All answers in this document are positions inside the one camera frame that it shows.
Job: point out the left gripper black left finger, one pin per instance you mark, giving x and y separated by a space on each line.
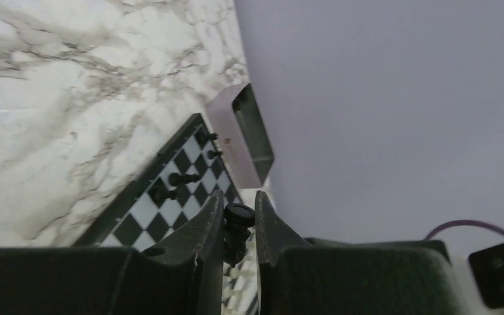
182 274

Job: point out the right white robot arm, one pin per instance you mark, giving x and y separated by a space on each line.
481 277

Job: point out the white box of black pieces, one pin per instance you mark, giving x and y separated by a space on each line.
235 117

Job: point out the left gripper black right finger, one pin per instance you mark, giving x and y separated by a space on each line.
315 276

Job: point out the black white chessboard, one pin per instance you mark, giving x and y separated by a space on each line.
134 220

